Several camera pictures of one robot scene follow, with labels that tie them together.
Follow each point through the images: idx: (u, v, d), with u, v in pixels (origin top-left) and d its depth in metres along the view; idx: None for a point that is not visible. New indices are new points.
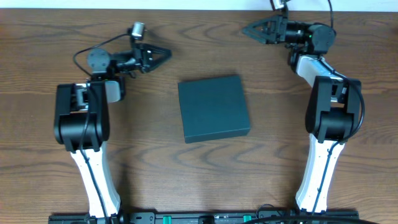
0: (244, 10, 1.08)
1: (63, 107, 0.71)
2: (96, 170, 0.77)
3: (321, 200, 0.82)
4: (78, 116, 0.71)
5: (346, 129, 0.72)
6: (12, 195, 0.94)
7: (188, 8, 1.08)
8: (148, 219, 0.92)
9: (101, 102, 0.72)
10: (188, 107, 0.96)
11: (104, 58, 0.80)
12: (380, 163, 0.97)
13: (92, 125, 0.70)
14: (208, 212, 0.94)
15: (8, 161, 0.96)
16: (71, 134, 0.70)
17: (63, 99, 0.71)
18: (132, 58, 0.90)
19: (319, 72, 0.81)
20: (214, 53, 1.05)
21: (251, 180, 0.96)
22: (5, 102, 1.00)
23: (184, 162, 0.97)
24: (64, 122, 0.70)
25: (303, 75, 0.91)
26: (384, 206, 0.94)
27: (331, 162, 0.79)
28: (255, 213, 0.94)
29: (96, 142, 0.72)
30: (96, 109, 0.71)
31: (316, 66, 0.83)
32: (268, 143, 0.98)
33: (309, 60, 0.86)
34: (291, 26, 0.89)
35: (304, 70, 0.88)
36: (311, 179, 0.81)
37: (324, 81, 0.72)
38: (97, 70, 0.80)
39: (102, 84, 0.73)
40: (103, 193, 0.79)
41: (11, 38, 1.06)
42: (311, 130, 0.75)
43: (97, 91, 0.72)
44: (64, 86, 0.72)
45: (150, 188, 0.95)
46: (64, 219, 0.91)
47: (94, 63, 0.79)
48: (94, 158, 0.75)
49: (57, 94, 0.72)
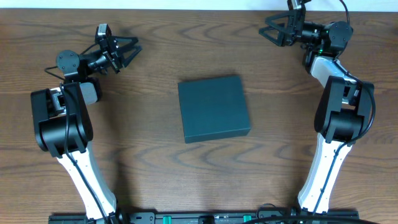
0: (243, 12, 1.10)
1: (40, 112, 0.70)
2: (86, 170, 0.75)
3: (324, 200, 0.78)
4: (57, 119, 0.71)
5: (354, 130, 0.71)
6: (10, 196, 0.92)
7: (188, 8, 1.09)
8: (148, 219, 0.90)
9: (79, 102, 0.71)
10: (188, 107, 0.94)
11: (74, 60, 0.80)
12: (380, 163, 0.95)
13: (74, 126, 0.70)
14: (208, 212, 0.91)
15: (7, 161, 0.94)
16: (55, 139, 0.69)
17: (39, 104, 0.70)
18: (102, 56, 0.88)
19: (332, 73, 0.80)
20: (214, 53, 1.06)
21: (252, 180, 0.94)
22: (4, 102, 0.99)
23: (183, 162, 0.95)
24: (45, 127, 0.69)
25: (316, 76, 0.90)
26: (386, 207, 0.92)
27: (337, 163, 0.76)
28: (255, 213, 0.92)
29: (81, 143, 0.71)
30: (75, 109, 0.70)
31: (331, 67, 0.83)
32: (269, 143, 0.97)
33: (324, 60, 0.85)
34: (308, 25, 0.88)
35: (317, 70, 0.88)
36: (314, 178, 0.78)
37: (338, 81, 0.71)
38: (69, 71, 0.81)
39: (76, 84, 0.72)
40: (98, 195, 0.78)
41: (11, 38, 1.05)
42: (320, 129, 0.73)
43: (72, 93, 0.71)
44: (37, 93, 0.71)
45: (150, 188, 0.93)
46: (64, 219, 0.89)
47: (64, 65, 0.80)
48: (82, 159, 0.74)
49: (32, 100, 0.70)
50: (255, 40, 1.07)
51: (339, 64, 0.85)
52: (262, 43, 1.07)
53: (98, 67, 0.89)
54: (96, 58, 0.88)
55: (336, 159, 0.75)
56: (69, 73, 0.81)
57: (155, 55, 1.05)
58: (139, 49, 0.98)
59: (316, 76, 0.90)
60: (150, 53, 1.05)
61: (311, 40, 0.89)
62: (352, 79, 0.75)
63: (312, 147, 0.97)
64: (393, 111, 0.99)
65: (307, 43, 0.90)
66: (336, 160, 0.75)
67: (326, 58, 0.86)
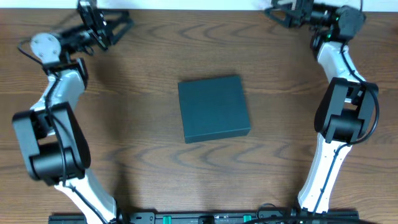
0: (242, 11, 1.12)
1: (28, 142, 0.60)
2: (87, 194, 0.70)
3: (324, 200, 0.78)
4: (49, 148, 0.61)
5: (355, 129, 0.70)
6: (9, 196, 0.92)
7: (188, 8, 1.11)
8: (148, 219, 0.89)
9: (73, 129, 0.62)
10: (188, 106, 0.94)
11: (53, 45, 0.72)
12: (380, 163, 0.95)
13: (70, 156, 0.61)
14: (208, 212, 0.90)
15: (7, 161, 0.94)
16: (48, 171, 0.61)
17: (27, 135, 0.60)
18: (86, 32, 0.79)
19: (337, 70, 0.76)
20: (214, 53, 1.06)
21: (251, 180, 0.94)
22: (4, 102, 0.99)
23: (183, 162, 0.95)
24: (35, 158, 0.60)
25: (323, 64, 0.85)
26: (385, 207, 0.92)
27: (338, 163, 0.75)
28: (255, 213, 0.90)
29: (78, 172, 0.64)
30: (69, 139, 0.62)
31: (339, 60, 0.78)
32: (269, 143, 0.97)
33: (334, 51, 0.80)
34: (318, 7, 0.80)
35: (325, 60, 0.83)
36: (314, 179, 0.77)
37: (341, 83, 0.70)
38: (47, 58, 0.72)
39: (67, 108, 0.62)
40: (99, 209, 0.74)
41: (12, 38, 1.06)
42: (320, 129, 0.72)
43: (64, 119, 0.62)
44: (19, 118, 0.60)
45: (150, 188, 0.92)
46: (64, 219, 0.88)
47: (41, 51, 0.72)
48: (81, 185, 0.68)
49: (15, 128, 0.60)
50: (255, 40, 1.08)
51: (348, 56, 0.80)
52: (262, 43, 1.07)
53: (82, 45, 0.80)
54: (78, 37, 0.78)
55: (336, 159, 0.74)
56: (48, 60, 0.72)
57: (156, 55, 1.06)
58: (130, 23, 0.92)
59: (323, 63, 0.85)
60: (150, 53, 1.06)
61: (320, 24, 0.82)
62: (356, 79, 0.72)
63: (313, 147, 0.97)
64: (393, 111, 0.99)
65: (315, 26, 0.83)
66: (336, 160, 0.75)
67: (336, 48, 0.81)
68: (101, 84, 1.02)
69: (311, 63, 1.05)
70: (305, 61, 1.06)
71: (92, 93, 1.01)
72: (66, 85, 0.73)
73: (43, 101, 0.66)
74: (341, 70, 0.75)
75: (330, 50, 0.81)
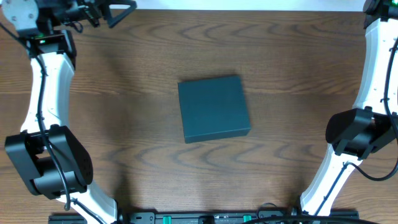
0: (242, 12, 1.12)
1: (25, 169, 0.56)
2: (89, 204, 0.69)
3: (326, 206, 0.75)
4: (50, 170, 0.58)
5: (367, 150, 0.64)
6: (9, 195, 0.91)
7: (189, 8, 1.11)
8: (148, 219, 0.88)
9: (72, 155, 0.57)
10: (189, 106, 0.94)
11: (28, 7, 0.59)
12: (380, 162, 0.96)
13: (73, 178, 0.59)
14: (208, 212, 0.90)
15: (6, 161, 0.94)
16: (52, 191, 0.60)
17: (23, 162, 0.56)
18: (74, 4, 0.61)
19: (373, 76, 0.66)
20: (214, 53, 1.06)
21: (251, 180, 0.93)
22: (4, 102, 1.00)
23: (183, 162, 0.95)
24: (38, 182, 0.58)
25: (367, 46, 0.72)
26: (384, 206, 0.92)
27: (346, 174, 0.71)
28: (255, 213, 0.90)
29: (82, 189, 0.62)
30: (69, 165, 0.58)
31: (380, 71, 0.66)
32: (268, 143, 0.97)
33: (383, 48, 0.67)
34: None
35: (370, 45, 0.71)
36: (318, 186, 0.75)
37: (362, 115, 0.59)
38: (23, 25, 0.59)
39: (65, 135, 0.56)
40: (100, 214, 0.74)
41: (11, 40, 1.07)
42: (331, 141, 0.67)
43: (61, 146, 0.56)
44: (13, 146, 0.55)
45: (151, 188, 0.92)
46: (64, 219, 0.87)
47: (15, 15, 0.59)
48: (83, 197, 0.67)
49: (10, 155, 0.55)
50: (255, 40, 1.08)
51: (396, 60, 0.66)
52: (262, 43, 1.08)
53: (69, 20, 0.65)
54: (65, 9, 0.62)
55: (344, 171, 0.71)
56: (23, 27, 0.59)
57: (156, 55, 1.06)
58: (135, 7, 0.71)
59: (368, 40, 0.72)
60: (150, 53, 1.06)
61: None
62: (384, 109, 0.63)
63: (313, 147, 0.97)
64: None
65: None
66: (344, 172, 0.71)
67: (387, 42, 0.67)
68: (101, 84, 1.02)
69: (311, 63, 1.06)
70: (305, 61, 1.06)
71: (92, 93, 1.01)
72: (57, 85, 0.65)
73: (37, 120, 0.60)
74: (373, 90, 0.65)
75: (379, 40, 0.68)
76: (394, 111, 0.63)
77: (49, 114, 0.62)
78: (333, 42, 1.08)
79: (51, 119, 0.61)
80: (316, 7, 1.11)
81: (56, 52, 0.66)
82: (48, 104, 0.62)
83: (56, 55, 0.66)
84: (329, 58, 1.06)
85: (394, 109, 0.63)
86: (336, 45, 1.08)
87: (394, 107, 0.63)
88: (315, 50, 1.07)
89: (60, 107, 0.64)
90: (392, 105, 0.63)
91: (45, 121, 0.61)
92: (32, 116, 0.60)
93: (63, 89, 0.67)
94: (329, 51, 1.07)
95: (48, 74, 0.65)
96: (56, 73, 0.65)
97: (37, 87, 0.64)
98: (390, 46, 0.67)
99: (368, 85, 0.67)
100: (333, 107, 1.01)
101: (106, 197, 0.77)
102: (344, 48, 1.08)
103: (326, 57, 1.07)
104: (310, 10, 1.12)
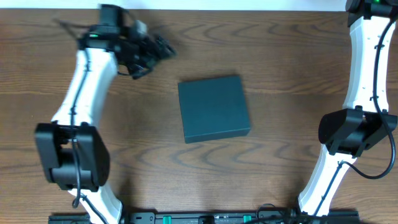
0: (242, 11, 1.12)
1: (48, 158, 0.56)
2: (94, 202, 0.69)
3: (324, 205, 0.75)
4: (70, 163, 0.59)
5: (361, 148, 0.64)
6: (9, 195, 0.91)
7: (189, 8, 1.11)
8: (148, 219, 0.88)
9: (93, 156, 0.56)
10: (188, 107, 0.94)
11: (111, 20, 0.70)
12: (380, 162, 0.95)
13: (88, 176, 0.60)
14: (208, 212, 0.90)
15: (6, 161, 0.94)
16: (66, 183, 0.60)
17: (48, 151, 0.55)
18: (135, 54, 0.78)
19: (360, 75, 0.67)
20: (214, 53, 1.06)
21: (251, 180, 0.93)
22: (4, 102, 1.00)
23: (183, 162, 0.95)
24: (55, 170, 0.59)
25: (352, 45, 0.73)
26: (384, 206, 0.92)
27: (341, 173, 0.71)
28: (255, 213, 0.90)
29: (94, 188, 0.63)
30: (88, 163, 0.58)
31: (367, 68, 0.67)
32: (268, 143, 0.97)
33: (367, 46, 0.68)
34: None
35: (356, 44, 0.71)
36: (316, 186, 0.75)
37: (355, 114, 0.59)
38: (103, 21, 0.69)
39: (92, 137, 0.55)
40: (104, 214, 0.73)
41: (10, 40, 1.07)
42: (324, 141, 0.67)
43: (84, 146, 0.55)
44: (42, 135, 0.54)
45: (151, 188, 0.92)
46: (64, 219, 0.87)
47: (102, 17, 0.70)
48: (92, 195, 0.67)
49: (37, 142, 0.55)
50: (255, 40, 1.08)
51: (382, 58, 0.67)
52: (261, 43, 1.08)
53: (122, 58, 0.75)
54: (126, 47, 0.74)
55: (340, 170, 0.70)
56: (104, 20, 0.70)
57: None
58: None
59: (353, 38, 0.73)
60: None
61: None
62: (374, 108, 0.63)
63: (313, 147, 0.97)
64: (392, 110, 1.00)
65: None
66: (340, 171, 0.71)
67: (372, 40, 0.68)
68: None
69: (311, 63, 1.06)
70: (305, 61, 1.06)
71: None
72: (96, 82, 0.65)
73: (69, 113, 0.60)
74: (362, 89, 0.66)
75: (364, 38, 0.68)
76: (384, 109, 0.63)
77: (84, 111, 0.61)
78: (332, 43, 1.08)
79: (83, 116, 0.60)
80: (315, 7, 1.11)
81: (104, 50, 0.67)
82: (84, 101, 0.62)
83: (103, 52, 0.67)
84: (329, 58, 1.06)
85: (384, 106, 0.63)
86: (336, 45, 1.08)
87: (384, 104, 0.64)
88: (315, 50, 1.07)
89: (95, 106, 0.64)
90: (381, 103, 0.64)
91: (76, 117, 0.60)
92: (65, 108, 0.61)
93: (101, 89, 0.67)
94: (329, 51, 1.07)
95: (92, 70, 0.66)
96: (99, 70, 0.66)
97: (78, 79, 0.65)
98: (375, 43, 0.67)
99: (357, 84, 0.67)
100: (333, 107, 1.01)
101: (114, 199, 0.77)
102: (344, 48, 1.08)
103: (326, 57, 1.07)
104: (310, 10, 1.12)
